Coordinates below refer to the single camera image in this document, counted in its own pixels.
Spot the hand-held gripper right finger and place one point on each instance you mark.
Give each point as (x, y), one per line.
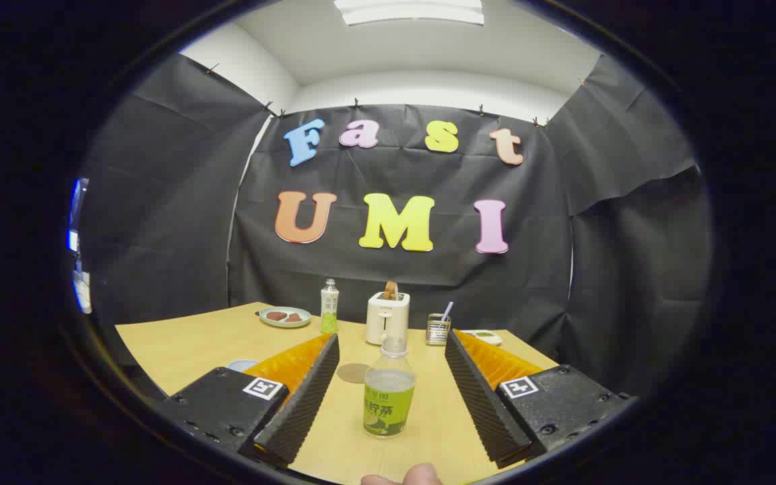
(479, 397)

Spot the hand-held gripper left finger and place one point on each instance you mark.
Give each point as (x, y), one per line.
(307, 397)

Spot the round brown coaster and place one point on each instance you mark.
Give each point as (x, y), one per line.
(351, 373)

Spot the white cup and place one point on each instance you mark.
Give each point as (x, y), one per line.
(240, 365)

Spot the green label juice bottle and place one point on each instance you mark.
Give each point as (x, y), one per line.
(388, 407)

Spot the slim capped green label bottle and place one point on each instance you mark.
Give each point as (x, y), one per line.
(329, 310)

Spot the white divided dish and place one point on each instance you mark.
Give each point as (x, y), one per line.
(486, 337)

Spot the pale green plate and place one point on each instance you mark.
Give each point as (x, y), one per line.
(284, 323)

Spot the metal spoon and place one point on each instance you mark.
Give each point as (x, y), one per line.
(447, 310)

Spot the cream toaster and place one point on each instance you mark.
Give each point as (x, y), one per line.
(388, 320)

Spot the wooden table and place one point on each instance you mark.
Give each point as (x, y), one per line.
(192, 343)

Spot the toasted bread slice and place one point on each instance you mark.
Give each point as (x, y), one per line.
(391, 290)

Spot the white power strip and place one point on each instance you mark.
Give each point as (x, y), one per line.
(82, 293)

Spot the computer monitor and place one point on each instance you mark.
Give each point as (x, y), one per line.
(77, 209)

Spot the ceiling light panel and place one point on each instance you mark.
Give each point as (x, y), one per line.
(408, 10)

